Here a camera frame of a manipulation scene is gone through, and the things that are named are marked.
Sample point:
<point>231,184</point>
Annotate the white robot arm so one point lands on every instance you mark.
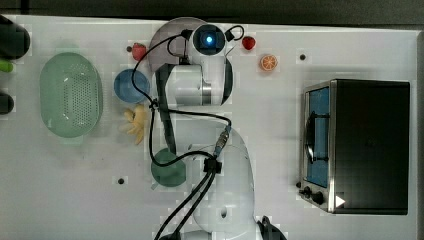
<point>222,203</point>

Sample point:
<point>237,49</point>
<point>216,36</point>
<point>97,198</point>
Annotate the round grey plate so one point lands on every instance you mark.
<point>169,53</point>

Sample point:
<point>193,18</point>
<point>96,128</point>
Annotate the green cup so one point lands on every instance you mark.
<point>169,176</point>

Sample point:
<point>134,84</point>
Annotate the yellow toy banana bunch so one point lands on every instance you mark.
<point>135,122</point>

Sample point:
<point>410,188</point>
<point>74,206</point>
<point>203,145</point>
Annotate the orange slice toy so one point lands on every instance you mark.
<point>268,62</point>

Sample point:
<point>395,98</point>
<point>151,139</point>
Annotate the red toy strawberry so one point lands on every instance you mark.
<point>248,42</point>
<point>138,51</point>

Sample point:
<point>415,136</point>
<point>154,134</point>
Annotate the blue bowl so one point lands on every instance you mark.
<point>127,83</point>

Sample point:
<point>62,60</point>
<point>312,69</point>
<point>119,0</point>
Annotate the black toaster oven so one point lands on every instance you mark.
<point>356,146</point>

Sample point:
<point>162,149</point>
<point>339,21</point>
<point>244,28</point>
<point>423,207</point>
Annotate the green perforated colander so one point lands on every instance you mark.
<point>71,97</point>

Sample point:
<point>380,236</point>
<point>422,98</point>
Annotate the dark bottle at edge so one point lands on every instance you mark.
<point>6,103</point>

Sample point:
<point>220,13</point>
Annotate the black cylinder container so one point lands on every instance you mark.
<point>14,39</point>

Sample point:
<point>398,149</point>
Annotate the green object at edge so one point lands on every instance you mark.
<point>6,66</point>

